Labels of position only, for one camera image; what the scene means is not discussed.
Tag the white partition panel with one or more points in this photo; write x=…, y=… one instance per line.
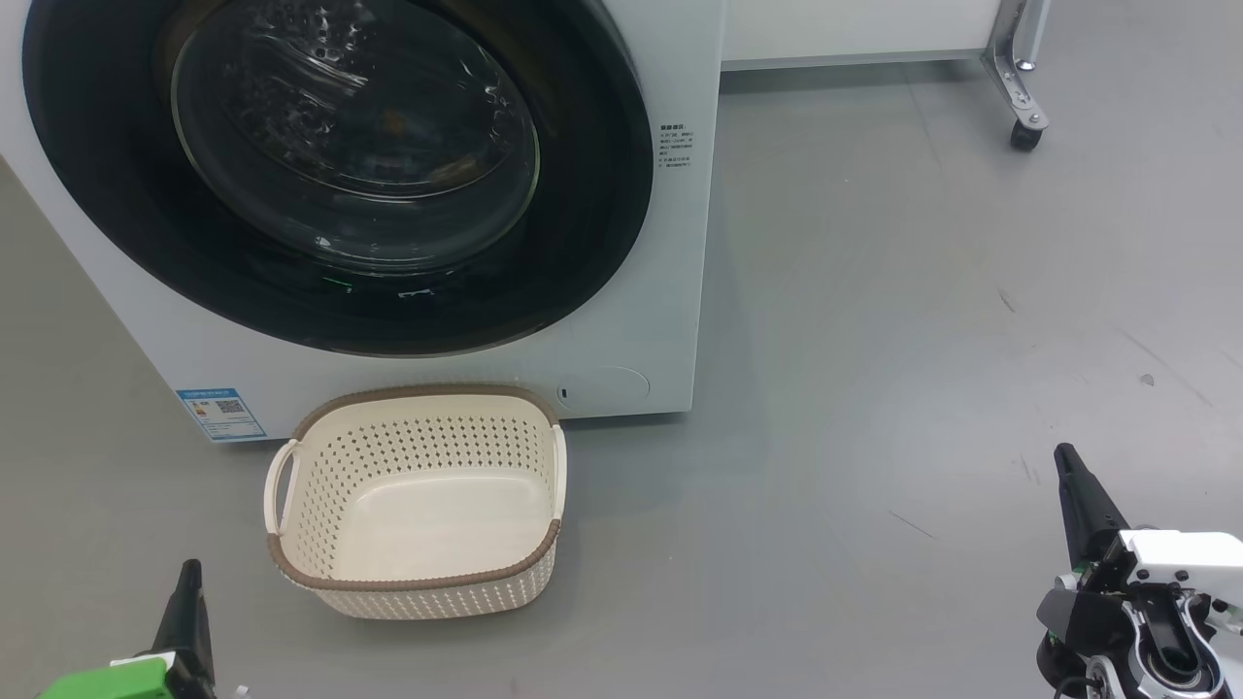
x=855, y=29

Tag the blue energy label sticker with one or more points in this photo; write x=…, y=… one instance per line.
x=220, y=416

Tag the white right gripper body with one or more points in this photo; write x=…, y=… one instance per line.
x=1190, y=555

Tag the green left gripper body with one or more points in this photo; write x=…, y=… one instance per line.
x=107, y=684

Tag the round black glass washer door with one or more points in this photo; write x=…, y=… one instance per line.
x=97, y=175

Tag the cream perforated laundry basket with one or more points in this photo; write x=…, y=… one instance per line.
x=427, y=592

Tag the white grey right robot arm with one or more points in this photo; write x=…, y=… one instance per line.
x=1097, y=631

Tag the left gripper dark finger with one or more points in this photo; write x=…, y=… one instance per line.
x=189, y=621

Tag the metal stand leg with caster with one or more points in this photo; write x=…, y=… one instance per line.
x=1020, y=87

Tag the small printed text sticker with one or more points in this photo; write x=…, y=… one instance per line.
x=675, y=144

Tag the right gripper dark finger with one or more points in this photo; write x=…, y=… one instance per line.
x=1088, y=507

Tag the white front-load washing machine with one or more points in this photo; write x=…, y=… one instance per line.
x=680, y=291

